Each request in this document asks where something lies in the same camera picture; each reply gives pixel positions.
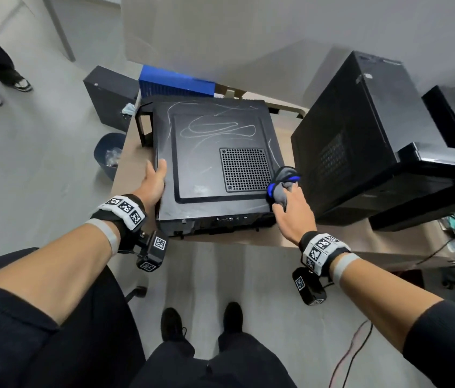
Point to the person's left hand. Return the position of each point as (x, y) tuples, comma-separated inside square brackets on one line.
[(152, 185)]

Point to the person's right hand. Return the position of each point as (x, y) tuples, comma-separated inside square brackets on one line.
[(298, 220)]

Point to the grey cleaning cloth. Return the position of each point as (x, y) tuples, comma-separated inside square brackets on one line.
[(280, 189)]

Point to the black device with blue light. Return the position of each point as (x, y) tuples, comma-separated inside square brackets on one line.
[(199, 169)]

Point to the black Lenovo tower case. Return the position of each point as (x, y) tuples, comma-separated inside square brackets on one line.
[(352, 137)]

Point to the slim black vented computer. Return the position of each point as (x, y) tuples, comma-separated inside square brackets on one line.
[(453, 117)]

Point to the person's right forearm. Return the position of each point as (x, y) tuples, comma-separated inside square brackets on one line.
[(389, 303)]

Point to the person's left forearm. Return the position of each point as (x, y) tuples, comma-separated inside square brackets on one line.
[(50, 278)]

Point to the person's right shoe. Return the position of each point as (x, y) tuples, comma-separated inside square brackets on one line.
[(232, 317)]

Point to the person's left shoe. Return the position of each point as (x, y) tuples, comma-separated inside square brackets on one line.
[(172, 325)]

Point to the left wrist marker band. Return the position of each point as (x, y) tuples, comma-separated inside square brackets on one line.
[(124, 210)]

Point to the wrist marker band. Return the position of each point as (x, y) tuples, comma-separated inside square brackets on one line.
[(322, 248), (124, 210)]

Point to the right wrist marker band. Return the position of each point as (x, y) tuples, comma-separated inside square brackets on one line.
[(322, 248)]

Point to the dark blue waste bin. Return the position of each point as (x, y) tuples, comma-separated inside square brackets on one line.
[(104, 153)]

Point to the crumpled white tissue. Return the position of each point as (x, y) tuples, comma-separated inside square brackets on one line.
[(128, 109)]

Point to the black floor box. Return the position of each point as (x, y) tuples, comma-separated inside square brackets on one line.
[(110, 96)]

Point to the small blue plastic box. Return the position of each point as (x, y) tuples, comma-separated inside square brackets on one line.
[(175, 82)]

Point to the grey metal stand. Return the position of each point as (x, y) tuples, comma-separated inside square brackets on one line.
[(229, 92)]

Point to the black office chair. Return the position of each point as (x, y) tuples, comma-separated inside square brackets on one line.
[(98, 339)]

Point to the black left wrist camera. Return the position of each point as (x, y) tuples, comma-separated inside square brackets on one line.
[(152, 252)]

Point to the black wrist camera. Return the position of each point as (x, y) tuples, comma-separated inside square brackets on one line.
[(308, 286), (152, 252)]

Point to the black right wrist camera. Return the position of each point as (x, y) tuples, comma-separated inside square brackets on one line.
[(308, 286)]

